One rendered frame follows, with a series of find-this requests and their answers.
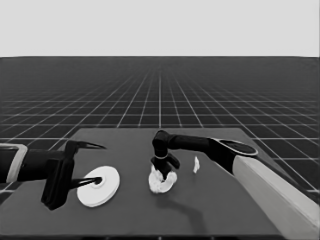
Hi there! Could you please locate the large thick white disc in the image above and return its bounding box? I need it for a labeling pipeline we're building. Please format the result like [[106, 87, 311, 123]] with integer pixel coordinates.
[[76, 165, 120, 208]]

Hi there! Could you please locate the white round carrier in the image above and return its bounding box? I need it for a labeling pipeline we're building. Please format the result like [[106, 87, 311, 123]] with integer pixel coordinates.
[[148, 165, 178, 195]]

